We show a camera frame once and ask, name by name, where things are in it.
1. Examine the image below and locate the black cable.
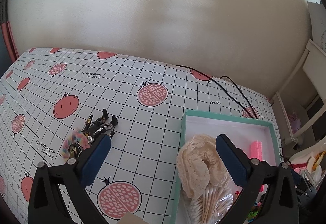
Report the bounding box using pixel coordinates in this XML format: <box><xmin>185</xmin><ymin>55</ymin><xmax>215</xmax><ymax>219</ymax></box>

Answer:
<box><xmin>176</xmin><ymin>64</ymin><xmax>255</xmax><ymax>120</ymax></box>
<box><xmin>219</xmin><ymin>75</ymin><xmax>260</xmax><ymax>120</ymax></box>

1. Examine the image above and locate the cream lace scrunchie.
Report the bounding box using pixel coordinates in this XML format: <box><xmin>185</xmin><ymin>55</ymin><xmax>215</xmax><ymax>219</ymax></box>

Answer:
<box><xmin>176</xmin><ymin>134</ymin><xmax>231</xmax><ymax>200</ymax></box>

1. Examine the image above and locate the white wooden shelf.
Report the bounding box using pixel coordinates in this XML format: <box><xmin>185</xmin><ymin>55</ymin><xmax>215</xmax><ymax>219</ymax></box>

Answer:
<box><xmin>272</xmin><ymin>40</ymin><xmax>325</xmax><ymax>148</ymax></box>

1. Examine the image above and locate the teal cardboard box tray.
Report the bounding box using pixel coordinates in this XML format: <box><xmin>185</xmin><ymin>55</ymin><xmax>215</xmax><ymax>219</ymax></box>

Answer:
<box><xmin>169</xmin><ymin>108</ymin><xmax>284</xmax><ymax>224</ymax></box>

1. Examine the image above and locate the black gold action figure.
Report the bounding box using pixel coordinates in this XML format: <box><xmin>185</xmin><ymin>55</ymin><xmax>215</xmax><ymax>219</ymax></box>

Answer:
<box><xmin>61</xmin><ymin>109</ymin><xmax>118</xmax><ymax>161</ymax></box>

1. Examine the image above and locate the pink hair roller clip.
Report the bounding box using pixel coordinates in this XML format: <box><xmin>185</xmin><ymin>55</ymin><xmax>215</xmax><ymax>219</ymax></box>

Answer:
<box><xmin>250</xmin><ymin>139</ymin><xmax>265</xmax><ymax>192</ymax></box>

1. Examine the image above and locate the colourful plastic clips pile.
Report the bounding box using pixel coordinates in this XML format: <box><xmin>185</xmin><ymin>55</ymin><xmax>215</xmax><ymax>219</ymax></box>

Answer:
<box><xmin>247</xmin><ymin>202</ymin><xmax>262</xmax><ymax>223</ymax></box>

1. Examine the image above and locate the rainbow braided hair tie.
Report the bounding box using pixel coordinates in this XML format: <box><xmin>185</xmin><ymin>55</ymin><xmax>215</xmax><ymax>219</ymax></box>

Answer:
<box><xmin>61</xmin><ymin>128</ymin><xmax>91</xmax><ymax>162</ymax></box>

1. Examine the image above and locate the bag of cotton swabs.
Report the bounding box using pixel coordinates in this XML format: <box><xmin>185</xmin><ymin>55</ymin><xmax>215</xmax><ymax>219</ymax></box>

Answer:
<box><xmin>187</xmin><ymin>184</ymin><xmax>233</xmax><ymax>223</ymax></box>

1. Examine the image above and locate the pomegranate grid tablecloth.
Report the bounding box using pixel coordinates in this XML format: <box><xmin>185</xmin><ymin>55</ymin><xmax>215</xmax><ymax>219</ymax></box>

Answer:
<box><xmin>1</xmin><ymin>48</ymin><xmax>282</xmax><ymax>223</ymax></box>

